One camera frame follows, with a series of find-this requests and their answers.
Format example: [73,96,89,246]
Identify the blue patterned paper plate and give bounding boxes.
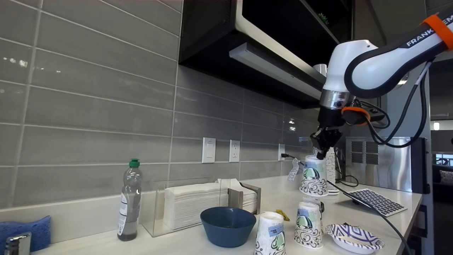
[328,222,383,255]

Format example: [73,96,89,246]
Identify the black overhead kitchen cabinet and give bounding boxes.
[178,0,352,109]

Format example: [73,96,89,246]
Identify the clear bottle green cap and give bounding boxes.
[116,157,144,242]

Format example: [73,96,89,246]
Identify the thin black cable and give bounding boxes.
[327,179,407,247]

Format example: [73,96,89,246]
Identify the white wall switch plate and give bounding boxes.
[201,135,216,164]

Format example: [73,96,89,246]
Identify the patterned paper cup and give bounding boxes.
[297,154,330,198]
[253,209,287,255]
[294,201,325,249]

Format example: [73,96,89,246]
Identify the blue bowl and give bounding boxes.
[199,205,257,249]

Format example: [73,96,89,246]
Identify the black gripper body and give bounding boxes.
[308,107,351,152]

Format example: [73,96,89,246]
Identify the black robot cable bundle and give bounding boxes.
[351,60,429,150]

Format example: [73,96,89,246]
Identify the tall paper cup stack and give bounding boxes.
[324,145,338,191]

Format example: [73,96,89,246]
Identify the white napkin stack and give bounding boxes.
[161,184,223,230]

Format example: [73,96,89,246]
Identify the stainless steel appliance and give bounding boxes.
[344,134,414,192]

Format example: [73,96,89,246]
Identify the blue sponge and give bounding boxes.
[0,213,52,253]

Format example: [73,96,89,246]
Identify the silver laptop keyboard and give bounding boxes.
[337,186,407,218]

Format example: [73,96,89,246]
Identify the clear acrylic napkin holder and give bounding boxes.
[140,181,230,237]

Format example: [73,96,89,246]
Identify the chrome soap dispenser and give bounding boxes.
[3,230,34,255]

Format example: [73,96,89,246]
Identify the black wrist camera orange mount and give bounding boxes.
[339,103,392,127]

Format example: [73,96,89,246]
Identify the under cabinet light strip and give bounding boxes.
[229,41,327,96]

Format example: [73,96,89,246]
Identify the brown cardboard napkin box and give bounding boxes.
[226,182,262,216]

